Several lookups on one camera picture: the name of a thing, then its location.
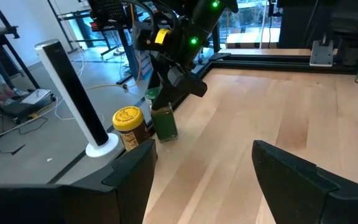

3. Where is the black perforated box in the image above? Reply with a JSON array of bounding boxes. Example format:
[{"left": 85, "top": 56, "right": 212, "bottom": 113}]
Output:
[{"left": 88, "top": 0, "right": 127, "bottom": 29}]

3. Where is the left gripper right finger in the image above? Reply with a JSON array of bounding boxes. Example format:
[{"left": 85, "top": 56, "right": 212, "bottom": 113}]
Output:
[{"left": 251, "top": 139, "right": 358, "bottom": 224}]

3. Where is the white laptop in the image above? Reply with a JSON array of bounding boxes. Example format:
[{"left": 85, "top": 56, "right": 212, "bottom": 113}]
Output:
[{"left": 20, "top": 88, "right": 53, "bottom": 106}]

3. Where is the yellow floor cable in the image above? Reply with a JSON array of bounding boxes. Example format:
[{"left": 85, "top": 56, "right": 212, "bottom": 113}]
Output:
[{"left": 85, "top": 46, "right": 145, "bottom": 93}]

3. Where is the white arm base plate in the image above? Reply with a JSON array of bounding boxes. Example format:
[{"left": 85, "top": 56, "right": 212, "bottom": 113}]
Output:
[{"left": 309, "top": 40, "right": 334, "bottom": 68}]

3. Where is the black desk leg frame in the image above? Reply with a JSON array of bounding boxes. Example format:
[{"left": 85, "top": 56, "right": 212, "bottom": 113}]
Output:
[{"left": 0, "top": 0, "right": 42, "bottom": 90}]

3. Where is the yellow-lid spice jar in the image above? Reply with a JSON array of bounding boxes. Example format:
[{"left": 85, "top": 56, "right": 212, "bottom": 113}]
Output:
[{"left": 112, "top": 105, "right": 151, "bottom": 152}]

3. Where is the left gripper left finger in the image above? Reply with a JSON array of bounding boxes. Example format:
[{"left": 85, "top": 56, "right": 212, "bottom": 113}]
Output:
[{"left": 0, "top": 138, "right": 158, "bottom": 224}]

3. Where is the black and white post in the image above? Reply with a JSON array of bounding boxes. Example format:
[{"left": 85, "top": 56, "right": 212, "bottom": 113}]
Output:
[{"left": 34, "top": 39, "right": 120, "bottom": 158}]

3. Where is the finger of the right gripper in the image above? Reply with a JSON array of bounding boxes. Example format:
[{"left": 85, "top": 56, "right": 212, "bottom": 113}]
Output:
[
  {"left": 149, "top": 52, "right": 168, "bottom": 90},
  {"left": 152, "top": 65, "right": 208, "bottom": 111}
]

